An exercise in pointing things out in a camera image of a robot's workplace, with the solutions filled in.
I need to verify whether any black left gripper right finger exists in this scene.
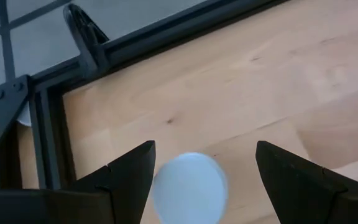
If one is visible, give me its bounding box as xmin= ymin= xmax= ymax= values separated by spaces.
xmin=255 ymin=140 xmax=358 ymax=224

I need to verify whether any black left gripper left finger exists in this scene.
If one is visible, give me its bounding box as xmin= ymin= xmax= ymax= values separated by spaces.
xmin=0 ymin=140 xmax=157 ymax=224

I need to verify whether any white pill bottle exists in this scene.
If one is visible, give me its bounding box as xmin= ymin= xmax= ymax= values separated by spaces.
xmin=150 ymin=151 xmax=229 ymax=224

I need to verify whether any black clamp post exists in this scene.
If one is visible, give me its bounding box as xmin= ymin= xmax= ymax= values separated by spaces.
xmin=62 ymin=2 xmax=111 ymax=80

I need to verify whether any black aluminium table frame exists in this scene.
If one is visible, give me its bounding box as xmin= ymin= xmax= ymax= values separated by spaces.
xmin=0 ymin=0 xmax=291 ymax=191

